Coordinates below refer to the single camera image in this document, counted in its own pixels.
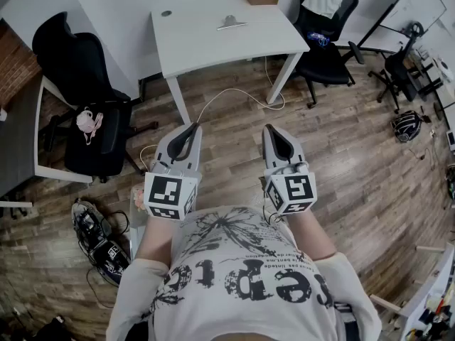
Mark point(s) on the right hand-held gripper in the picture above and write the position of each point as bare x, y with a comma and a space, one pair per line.
295, 190

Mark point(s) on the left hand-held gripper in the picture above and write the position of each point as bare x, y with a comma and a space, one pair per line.
167, 194

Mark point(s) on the silver binder clip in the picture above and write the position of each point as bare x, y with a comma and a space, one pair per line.
230, 22

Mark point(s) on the person's left forearm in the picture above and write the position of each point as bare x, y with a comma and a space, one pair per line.
156, 240

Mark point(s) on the person's right forearm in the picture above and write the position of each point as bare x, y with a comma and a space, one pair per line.
313, 236

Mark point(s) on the flower bouquet in white wrap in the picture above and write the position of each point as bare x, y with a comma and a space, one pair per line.
138, 204

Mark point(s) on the black office chair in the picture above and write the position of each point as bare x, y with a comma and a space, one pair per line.
81, 69
400, 73
323, 62

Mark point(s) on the pink cloth bag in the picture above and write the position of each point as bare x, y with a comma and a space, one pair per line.
87, 123

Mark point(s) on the white desk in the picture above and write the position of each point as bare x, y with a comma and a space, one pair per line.
227, 48

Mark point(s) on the black helmet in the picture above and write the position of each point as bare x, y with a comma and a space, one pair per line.
407, 126

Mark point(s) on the person's white printed shirt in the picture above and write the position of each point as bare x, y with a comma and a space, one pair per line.
241, 297

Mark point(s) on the grey desk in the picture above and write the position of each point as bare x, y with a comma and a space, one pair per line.
17, 140

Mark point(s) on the whiteboard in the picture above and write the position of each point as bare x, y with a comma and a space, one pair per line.
416, 2

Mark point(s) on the white shelf with clutter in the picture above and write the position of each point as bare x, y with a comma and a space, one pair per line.
432, 297

